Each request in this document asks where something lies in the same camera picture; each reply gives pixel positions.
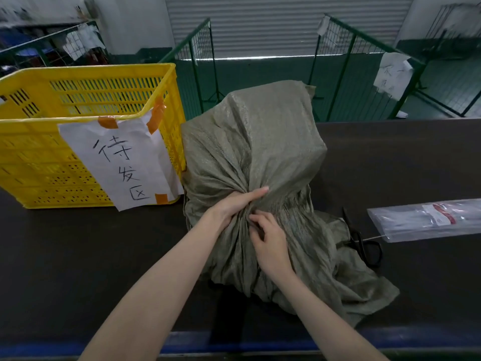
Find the person's left hand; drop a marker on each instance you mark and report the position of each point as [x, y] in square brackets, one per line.
[231, 204]

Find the person's right hand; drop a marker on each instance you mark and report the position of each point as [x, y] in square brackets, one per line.
[272, 248]

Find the grey-green woven sack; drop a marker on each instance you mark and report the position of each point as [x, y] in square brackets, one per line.
[255, 139]

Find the black scissors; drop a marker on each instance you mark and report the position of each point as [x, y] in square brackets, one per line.
[349, 225]

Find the yellow plastic crate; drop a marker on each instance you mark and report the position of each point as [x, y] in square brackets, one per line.
[37, 161]

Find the person's right forearm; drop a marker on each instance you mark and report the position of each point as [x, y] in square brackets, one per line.
[323, 327]

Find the person's left forearm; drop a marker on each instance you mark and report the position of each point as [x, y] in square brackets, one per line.
[158, 297]

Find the orange tape piece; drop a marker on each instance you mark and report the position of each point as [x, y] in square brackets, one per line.
[108, 122]
[156, 116]
[161, 198]

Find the white handwritten paper sign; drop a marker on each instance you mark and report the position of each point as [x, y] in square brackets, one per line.
[124, 165]

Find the grey roller shutter door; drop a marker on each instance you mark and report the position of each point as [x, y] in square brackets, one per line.
[282, 26]

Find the small white paper tag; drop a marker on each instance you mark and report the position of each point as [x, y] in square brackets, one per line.
[323, 26]

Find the white handwritten paper sheet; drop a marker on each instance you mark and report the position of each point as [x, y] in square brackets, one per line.
[392, 75]

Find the crumpled white paper sheet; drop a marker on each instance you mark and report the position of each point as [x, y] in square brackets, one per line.
[80, 43]

